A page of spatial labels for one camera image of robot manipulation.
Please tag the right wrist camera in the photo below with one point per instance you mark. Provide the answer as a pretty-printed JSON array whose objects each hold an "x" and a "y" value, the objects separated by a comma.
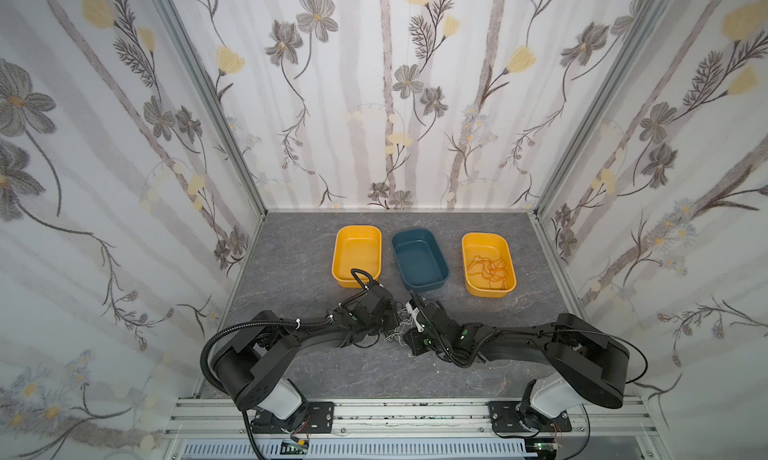
[{"x": 414, "y": 312}]

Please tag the teal plastic tray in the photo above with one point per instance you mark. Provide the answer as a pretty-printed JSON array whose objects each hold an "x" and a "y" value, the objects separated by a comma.
[{"x": 420, "y": 260}]

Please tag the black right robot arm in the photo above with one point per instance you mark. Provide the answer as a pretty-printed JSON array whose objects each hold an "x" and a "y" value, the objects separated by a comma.
[{"x": 590, "y": 366}]

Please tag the left yellow plastic tray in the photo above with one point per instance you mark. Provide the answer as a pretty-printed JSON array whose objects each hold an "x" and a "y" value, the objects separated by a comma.
[{"x": 360, "y": 247}]

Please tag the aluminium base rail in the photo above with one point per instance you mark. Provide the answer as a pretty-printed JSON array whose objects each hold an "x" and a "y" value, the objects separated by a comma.
[{"x": 466, "y": 428}]

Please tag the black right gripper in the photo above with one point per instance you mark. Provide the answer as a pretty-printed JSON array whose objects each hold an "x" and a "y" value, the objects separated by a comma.
[{"x": 424, "y": 326}]

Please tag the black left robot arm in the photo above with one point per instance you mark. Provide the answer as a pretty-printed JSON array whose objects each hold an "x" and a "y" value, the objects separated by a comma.
[{"x": 248, "y": 361}]

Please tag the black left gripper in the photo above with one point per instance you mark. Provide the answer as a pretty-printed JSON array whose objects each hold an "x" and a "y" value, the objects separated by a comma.
[{"x": 380, "y": 309}]

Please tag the yellow plastic tray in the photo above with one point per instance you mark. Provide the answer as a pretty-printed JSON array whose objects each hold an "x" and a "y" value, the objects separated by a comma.
[
  {"x": 488, "y": 265},
  {"x": 360, "y": 247}
]

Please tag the right yellow plastic tray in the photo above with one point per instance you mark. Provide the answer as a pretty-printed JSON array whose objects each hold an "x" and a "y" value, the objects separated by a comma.
[{"x": 488, "y": 265}]

